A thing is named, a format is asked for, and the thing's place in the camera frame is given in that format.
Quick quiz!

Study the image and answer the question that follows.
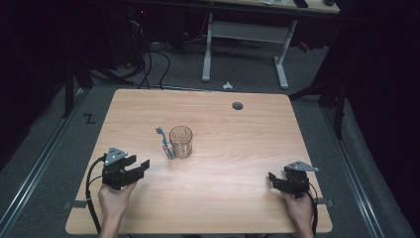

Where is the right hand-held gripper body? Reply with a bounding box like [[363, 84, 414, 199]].
[[280, 160, 320, 199]]

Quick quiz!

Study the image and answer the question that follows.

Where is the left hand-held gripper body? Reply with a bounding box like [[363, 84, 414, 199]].
[[101, 146, 139, 191]]

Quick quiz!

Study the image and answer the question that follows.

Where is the blue toothbrush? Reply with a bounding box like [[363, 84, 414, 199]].
[[155, 126, 175, 161]]

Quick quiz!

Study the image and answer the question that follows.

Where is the clear patterned glass cup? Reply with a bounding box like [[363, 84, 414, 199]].
[[168, 125, 194, 160]]

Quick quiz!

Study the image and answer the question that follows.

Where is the person's right hand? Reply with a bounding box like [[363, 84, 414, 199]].
[[281, 190, 315, 227]]

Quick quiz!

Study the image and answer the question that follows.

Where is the person's left hand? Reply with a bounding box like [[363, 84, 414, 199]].
[[97, 180, 138, 220]]

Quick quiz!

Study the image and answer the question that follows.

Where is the black metal stand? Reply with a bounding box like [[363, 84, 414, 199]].
[[288, 73, 350, 141], [61, 58, 133, 119]]

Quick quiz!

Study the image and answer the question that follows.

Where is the black computer tower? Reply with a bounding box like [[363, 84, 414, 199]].
[[101, 5, 149, 68]]

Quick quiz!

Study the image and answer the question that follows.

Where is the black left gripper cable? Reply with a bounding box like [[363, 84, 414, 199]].
[[84, 156, 107, 235]]

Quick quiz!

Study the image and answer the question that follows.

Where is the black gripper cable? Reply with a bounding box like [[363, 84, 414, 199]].
[[306, 181, 320, 238], [84, 156, 107, 235]]

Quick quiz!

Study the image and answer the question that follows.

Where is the grey table bracket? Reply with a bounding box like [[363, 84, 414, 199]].
[[62, 199, 88, 210], [316, 197, 335, 208]]

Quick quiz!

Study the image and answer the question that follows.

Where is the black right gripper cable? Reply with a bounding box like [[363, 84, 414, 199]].
[[306, 181, 320, 238]]

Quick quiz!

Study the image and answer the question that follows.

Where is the metal floor rail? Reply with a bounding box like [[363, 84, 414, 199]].
[[0, 88, 89, 234], [320, 106, 386, 238]]

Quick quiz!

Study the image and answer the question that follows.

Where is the black floor cable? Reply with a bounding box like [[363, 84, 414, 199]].
[[138, 42, 172, 91]]

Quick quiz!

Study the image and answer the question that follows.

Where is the grey table frame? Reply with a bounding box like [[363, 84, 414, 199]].
[[201, 0, 341, 91]]

